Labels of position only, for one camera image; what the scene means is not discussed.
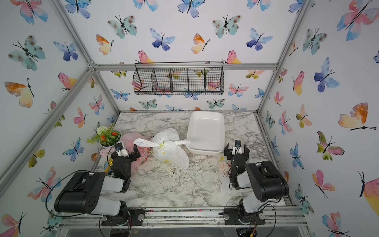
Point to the clear white plastic bag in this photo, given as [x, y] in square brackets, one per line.
[223, 174]

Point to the black wire wall basket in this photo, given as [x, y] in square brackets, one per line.
[179, 78]

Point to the yellow toy shovel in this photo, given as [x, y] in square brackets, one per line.
[110, 162]

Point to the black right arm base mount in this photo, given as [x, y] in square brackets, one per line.
[236, 216]

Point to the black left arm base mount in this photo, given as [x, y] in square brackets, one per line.
[130, 217]

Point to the aluminium front rail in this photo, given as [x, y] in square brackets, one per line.
[166, 217]

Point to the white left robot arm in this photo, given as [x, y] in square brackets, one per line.
[82, 194]

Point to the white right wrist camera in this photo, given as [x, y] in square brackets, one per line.
[237, 147]

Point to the pink plastic bag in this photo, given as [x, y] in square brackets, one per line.
[128, 142]

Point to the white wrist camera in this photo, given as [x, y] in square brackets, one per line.
[237, 147]
[122, 153]

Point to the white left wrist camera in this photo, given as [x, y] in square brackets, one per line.
[122, 153]

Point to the lemon print plastic bag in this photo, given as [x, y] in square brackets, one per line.
[167, 147]

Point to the potted flower plant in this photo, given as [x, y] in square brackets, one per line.
[106, 136]

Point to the white rectangular tray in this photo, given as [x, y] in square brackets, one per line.
[206, 133]

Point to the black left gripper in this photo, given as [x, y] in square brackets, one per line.
[137, 154]

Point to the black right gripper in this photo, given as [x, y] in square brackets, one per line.
[228, 152]

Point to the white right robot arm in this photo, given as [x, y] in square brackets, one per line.
[268, 186]

